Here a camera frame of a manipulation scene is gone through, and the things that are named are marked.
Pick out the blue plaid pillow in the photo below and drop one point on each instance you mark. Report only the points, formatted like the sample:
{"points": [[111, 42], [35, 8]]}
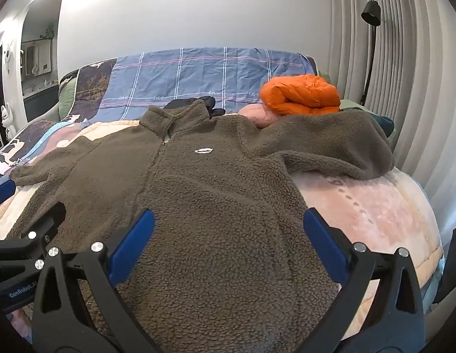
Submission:
{"points": [[232, 76]]}

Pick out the orange puffer jacket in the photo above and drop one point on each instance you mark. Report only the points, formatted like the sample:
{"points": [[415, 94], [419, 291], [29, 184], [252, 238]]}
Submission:
{"points": [[300, 95]]}

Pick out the dark green garment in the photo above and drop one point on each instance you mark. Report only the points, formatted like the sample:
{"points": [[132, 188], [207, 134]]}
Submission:
{"points": [[386, 124]]}

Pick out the brown fleece jacket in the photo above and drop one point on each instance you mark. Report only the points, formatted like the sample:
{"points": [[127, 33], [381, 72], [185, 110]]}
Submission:
{"points": [[228, 267]]}

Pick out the white cat figurine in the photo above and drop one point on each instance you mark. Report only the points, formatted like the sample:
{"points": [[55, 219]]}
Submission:
{"points": [[8, 121]]}

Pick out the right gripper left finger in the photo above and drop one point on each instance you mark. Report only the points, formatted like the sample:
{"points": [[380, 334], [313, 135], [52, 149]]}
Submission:
{"points": [[61, 321]]}

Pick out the pink quilted jacket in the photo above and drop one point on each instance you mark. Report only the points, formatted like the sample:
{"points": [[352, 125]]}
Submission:
{"points": [[259, 114]]}

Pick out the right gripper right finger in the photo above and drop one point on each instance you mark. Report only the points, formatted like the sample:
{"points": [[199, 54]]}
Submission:
{"points": [[395, 320]]}

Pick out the black floor lamp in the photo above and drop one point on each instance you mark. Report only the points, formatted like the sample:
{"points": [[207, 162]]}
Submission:
{"points": [[371, 14]]}

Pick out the green striped pillow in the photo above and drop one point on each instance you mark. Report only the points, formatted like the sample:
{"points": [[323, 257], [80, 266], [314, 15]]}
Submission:
{"points": [[66, 94]]}

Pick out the pink plush blanket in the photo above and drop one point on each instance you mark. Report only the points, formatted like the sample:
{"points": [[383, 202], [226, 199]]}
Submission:
{"points": [[384, 213]]}

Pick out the dark patterned pillow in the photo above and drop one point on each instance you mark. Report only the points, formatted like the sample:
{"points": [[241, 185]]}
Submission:
{"points": [[90, 85]]}

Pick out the patterned bed sheet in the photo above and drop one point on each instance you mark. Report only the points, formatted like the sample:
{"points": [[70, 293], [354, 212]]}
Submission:
{"points": [[38, 139]]}

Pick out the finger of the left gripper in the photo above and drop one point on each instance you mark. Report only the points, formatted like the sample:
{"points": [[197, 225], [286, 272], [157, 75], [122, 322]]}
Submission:
{"points": [[34, 240], [7, 189]]}

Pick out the grey pleated curtain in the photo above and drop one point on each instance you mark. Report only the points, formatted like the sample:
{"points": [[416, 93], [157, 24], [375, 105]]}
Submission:
{"points": [[413, 83]]}

